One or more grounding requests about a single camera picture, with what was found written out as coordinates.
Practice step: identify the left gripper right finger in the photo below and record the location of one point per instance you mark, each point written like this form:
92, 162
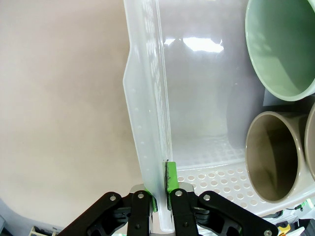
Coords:
182, 211

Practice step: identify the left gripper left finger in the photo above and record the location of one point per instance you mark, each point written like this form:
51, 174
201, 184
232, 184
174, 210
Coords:
140, 211

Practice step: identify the white perforated plastic basket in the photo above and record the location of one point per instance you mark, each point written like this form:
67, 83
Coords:
197, 98

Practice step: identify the pale green tall cup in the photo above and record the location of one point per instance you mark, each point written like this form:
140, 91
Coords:
283, 49

